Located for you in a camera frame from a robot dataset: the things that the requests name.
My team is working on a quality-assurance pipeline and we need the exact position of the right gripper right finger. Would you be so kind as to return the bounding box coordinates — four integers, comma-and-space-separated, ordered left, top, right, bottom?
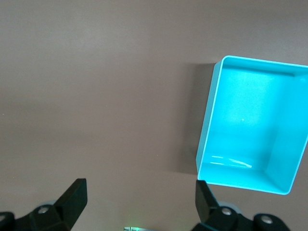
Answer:
192, 179, 292, 231

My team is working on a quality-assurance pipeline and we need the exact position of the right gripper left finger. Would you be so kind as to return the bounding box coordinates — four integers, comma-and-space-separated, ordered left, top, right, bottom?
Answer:
0, 178, 88, 231

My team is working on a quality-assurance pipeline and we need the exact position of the turquoise plastic bin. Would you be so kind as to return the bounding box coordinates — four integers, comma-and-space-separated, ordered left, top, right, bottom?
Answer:
195, 55, 308, 195

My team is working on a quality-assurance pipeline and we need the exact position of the brown paper table cover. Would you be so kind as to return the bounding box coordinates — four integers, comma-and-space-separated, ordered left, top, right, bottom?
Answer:
0, 0, 308, 231

